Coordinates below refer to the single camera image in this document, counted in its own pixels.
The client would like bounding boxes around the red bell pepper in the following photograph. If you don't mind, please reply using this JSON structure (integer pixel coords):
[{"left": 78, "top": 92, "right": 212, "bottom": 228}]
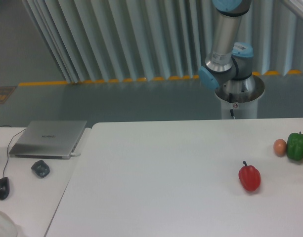
[{"left": 238, "top": 161, "right": 261, "bottom": 192}]

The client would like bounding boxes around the green bell pepper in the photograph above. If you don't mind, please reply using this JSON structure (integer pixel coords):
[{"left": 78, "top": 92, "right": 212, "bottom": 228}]
[{"left": 287, "top": 132, "right": 303, "bottom": 161}]

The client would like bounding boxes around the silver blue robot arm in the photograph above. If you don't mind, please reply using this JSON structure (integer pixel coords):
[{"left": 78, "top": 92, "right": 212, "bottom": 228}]
[{"left": 199, "top": 0, "right": 303, "bottom": 89}]

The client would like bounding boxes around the silver laptop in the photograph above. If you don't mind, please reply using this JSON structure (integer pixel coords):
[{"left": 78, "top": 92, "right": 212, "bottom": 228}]
[{"left": 9, "top": 120, "right": 87, "bottom": 159}]

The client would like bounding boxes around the dark grey earbuds case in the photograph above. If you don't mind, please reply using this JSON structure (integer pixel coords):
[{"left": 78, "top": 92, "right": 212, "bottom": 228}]
[{"left": 31, "top": 160, "right": 50, "bottom": 178}]

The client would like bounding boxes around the brown egg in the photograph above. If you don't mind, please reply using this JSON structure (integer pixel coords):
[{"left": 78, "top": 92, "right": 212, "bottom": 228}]
[{"left": 273, "top": 139, "right": 287, "bottom": 157}]

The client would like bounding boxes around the black computer mouse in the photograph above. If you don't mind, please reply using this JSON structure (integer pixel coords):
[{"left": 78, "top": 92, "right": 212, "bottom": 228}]
[{"left": 0, "top": 177, "right": 10, "bottom": 200}]

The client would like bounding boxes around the white cap with orange print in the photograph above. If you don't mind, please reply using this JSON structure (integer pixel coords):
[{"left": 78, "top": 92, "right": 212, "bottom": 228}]
[{"left": 0, "top": 211, "right": 18, "bottom": 237}]

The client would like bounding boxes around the white laptop charging cable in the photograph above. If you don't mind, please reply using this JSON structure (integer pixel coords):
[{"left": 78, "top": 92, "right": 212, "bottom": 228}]
[{"left": 69, "top": 127, "right": 92, "bottom": 158}]

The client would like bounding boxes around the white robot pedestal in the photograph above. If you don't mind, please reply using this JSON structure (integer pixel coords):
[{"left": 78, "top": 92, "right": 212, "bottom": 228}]
[{"left": 215, "top": 75, "right": 265, "bottom": 119}]

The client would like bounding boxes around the black mouse cable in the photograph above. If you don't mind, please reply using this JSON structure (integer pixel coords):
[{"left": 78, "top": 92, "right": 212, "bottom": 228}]
[{"left": 0, "top": 125, "right": 27, "bottom": 178}]

